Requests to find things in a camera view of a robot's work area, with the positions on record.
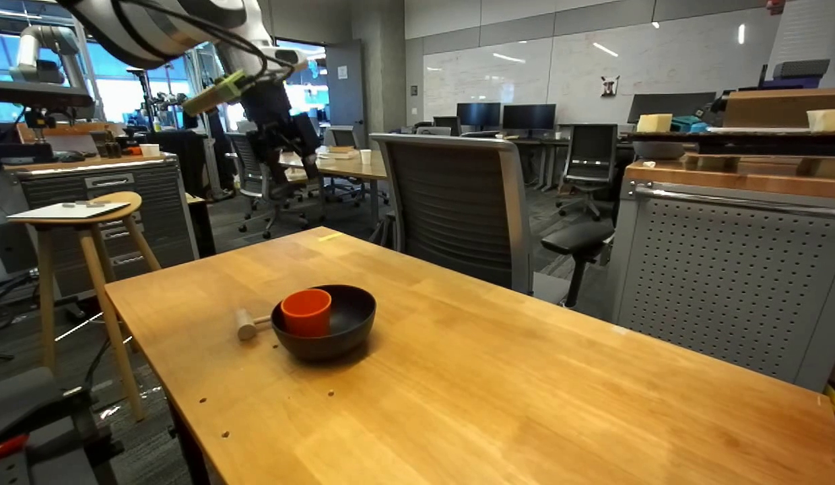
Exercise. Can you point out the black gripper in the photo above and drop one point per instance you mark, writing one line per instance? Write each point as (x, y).
(279, 116)

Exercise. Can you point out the orange plastic cup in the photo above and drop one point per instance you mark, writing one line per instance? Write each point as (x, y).
(304, 313)

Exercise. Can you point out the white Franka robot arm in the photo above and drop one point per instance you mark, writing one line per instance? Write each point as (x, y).
(148, 29)

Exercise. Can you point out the black bowl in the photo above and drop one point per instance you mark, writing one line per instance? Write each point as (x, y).
(351, 326)

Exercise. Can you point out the grey swivel office chair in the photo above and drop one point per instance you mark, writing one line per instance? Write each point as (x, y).
(244, 177)

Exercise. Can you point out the light wooden office table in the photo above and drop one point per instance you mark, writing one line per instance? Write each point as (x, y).
(354, 166)

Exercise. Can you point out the grey cabinet with labels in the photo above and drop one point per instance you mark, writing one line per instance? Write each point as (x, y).
(148, 217)

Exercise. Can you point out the small wooden mallet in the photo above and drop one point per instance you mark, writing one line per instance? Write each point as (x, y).
(245, 326)

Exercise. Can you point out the grey mesh office chair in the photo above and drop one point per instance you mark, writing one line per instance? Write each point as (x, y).
(452, 205)

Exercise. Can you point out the black computer monitor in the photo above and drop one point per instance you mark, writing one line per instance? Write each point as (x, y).
(528, 116)
(478, 116)

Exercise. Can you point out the round wooden stool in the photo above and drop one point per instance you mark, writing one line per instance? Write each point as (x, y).
(91, 271)

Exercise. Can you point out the white flat board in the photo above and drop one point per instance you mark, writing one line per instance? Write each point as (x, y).
(69, 210)

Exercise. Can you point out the glass whiteboard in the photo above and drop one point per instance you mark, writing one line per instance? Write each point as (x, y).
(543, 72)

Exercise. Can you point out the black office chair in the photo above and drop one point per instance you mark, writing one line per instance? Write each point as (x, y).
(590, 152)

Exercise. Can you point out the yellow foam block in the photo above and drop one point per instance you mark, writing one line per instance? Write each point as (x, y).
(828, 120)
(652, 121)

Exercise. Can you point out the wide dark monitor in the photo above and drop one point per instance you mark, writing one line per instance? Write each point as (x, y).
(669, 105)

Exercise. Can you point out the wooden cabinet top board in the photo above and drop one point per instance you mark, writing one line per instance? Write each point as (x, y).
(742, 179)

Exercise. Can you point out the perforated grey metal cabinet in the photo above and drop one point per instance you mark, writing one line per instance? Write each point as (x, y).
(730, 279)

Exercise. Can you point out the black shelf board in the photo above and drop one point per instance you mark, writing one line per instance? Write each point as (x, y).
(749, 142)

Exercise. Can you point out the wooden box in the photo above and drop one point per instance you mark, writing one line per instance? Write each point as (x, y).
(777, 109)

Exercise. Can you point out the yellow-green wrist camera box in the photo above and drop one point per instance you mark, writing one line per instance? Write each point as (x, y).
(217, 92)

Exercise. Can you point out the small wall poster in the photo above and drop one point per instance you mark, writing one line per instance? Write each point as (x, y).
(610, 88)

